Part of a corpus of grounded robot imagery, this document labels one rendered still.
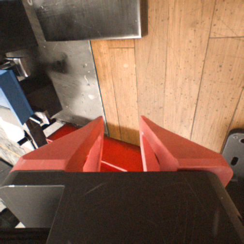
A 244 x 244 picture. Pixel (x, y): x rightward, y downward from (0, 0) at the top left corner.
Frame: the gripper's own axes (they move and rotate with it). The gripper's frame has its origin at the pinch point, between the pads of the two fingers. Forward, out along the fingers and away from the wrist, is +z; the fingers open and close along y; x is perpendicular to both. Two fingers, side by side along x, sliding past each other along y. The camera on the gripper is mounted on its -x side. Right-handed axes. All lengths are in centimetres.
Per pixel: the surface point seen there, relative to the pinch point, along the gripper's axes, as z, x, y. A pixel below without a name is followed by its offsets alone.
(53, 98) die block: 20.0, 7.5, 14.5
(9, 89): 9.4, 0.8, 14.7
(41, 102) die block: 17.7, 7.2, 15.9
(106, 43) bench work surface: 13.8, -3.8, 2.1
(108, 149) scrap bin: 11.2, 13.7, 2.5
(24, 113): 9.8, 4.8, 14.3
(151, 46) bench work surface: 10.6, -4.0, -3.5
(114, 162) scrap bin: 8.0, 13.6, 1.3
